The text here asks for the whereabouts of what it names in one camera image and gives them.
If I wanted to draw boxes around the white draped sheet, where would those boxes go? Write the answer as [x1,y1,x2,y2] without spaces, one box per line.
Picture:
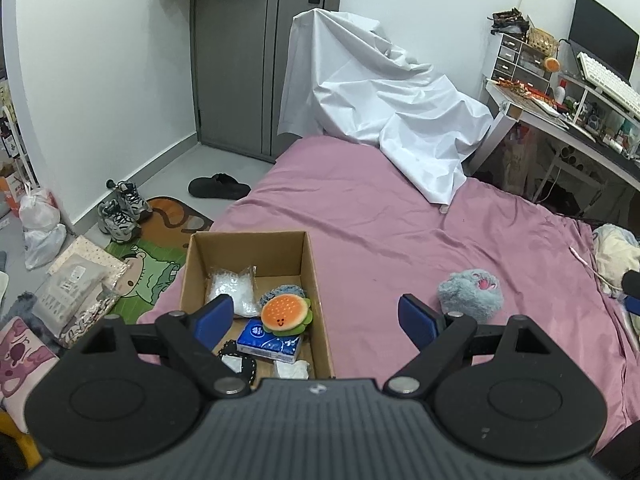
[277,8,495,207]

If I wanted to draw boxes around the white cable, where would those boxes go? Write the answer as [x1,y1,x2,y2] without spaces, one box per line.
[570,246,616,286]

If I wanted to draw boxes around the white keyboard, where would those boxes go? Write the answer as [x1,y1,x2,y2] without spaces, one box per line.
[576,52,640,121]

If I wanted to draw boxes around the person's black clothed leg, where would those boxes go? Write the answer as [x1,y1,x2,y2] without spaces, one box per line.
[592,427,640,480]

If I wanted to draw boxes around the white plastic bag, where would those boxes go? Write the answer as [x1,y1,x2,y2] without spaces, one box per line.
[20,187,61,231]
[24,223,67,271]

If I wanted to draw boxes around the beige dotted package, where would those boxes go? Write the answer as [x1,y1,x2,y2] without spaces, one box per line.
[47,234,128,286]

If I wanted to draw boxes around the grey door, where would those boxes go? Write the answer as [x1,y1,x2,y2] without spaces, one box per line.
[189,0,346,163]

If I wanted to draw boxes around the black slipper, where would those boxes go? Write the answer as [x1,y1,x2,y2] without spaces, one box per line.
[188,172,252,200]

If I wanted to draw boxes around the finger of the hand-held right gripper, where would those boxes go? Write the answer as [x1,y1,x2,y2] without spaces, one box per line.
[620,269,640,318]

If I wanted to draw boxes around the grey plush paw toy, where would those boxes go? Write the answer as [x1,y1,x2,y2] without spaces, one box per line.
[437,268,505,323]

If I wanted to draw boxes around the clear bag of white beads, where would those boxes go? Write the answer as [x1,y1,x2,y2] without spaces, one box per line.
[204,266,261,318]

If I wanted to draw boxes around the black monitor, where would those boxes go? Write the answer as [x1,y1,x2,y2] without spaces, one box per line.
[568,0,640,81]

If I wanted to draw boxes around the wicker basket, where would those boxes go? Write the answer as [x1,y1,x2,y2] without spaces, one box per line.
[527,27,559,56]

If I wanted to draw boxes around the patterned foil bag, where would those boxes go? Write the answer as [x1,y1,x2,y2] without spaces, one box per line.
[57,282,123,348]

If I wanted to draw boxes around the pink bed sheet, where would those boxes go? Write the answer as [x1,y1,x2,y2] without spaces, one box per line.
[135,135,640,461]

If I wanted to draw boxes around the blue tissue pack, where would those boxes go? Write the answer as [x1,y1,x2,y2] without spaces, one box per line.
[236,321,302,363]

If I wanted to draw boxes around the dark bundle on organizer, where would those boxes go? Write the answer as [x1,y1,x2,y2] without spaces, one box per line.
[490,8,531,36]

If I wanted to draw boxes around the small drawer organizer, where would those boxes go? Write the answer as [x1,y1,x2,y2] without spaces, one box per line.
[492,32,553,83]

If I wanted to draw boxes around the grey mailer package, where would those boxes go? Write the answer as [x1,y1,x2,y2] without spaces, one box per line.
[32,252,108,333]

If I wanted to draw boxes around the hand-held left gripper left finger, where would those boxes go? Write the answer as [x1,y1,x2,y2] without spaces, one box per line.
[75,294,251,400]

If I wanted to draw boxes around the pink cartoon cushion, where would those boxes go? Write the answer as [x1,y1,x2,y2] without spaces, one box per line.
[0,316,61,411]

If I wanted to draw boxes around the cartoon floor rug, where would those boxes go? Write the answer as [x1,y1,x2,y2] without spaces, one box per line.
[105,196,215,326]

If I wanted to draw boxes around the orange burger plush toy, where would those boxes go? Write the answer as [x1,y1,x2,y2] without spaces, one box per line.
[260,292,313,336]

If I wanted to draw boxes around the floral blanket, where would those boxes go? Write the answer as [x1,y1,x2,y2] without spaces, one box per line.
[592,223,640,351]

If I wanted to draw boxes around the brown cardboard box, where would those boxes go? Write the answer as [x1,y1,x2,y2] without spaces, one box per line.
[179,231,336,391]

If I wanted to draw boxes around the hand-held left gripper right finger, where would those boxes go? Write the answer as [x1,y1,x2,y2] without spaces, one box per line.
[384,294,571,398]

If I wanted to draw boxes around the grey sneaker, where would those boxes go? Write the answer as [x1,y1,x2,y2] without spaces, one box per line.
[97,200,141,243]
[106,180,153,221]

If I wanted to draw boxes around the white monitor riser shelf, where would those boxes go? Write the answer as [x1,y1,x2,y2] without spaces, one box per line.
[560,77,640,156]

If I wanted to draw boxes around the brown paper bag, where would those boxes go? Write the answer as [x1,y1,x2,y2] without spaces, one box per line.
[502,127,538,196]

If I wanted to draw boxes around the white desk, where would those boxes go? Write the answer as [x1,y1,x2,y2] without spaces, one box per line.
[467,72,640,211]

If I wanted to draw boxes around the black lace hair accessory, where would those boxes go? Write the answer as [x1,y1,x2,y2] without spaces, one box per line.
[217,340,258,386]

